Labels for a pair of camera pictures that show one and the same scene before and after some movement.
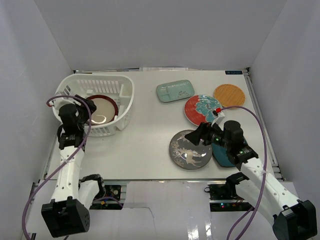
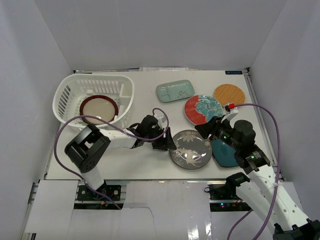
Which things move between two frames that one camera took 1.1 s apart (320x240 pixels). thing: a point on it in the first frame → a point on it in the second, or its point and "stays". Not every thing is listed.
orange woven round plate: [229, 95] stays
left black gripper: [86, 106] → [161, 139]
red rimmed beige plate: [106, 110] stays
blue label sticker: [233, 72] stays
